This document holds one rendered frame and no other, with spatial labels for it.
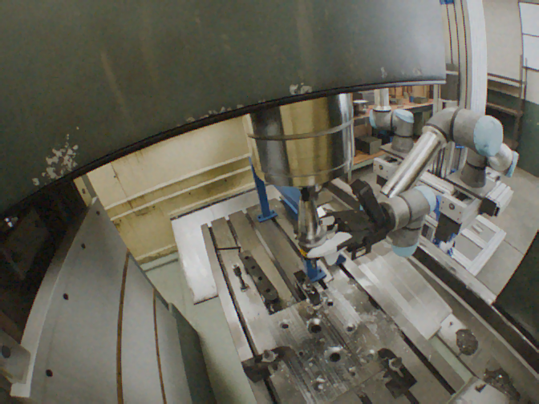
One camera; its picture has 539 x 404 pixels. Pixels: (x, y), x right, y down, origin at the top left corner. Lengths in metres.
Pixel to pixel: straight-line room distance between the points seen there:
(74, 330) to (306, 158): 0.41
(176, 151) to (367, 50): 1.21
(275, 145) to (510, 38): 4.79
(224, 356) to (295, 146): 0.95
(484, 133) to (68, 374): 0.97
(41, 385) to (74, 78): 0.31
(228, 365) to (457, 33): 1.86
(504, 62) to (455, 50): 3.55
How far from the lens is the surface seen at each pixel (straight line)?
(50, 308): 0.38
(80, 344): 0.41
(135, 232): 1.59
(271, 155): 0.30
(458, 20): 1.41
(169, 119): 0.18
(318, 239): 0.43
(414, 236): 0.64
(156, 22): 0.19
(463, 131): 0.78
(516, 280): 1.01
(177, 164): 1.38
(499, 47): 4.96
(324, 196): 0.67
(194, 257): 1.36
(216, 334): 1.15
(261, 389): 0.71
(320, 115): 0.28
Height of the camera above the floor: 1.58
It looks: 32 degrees down
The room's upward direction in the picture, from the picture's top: 12 degrees counter-clockwise
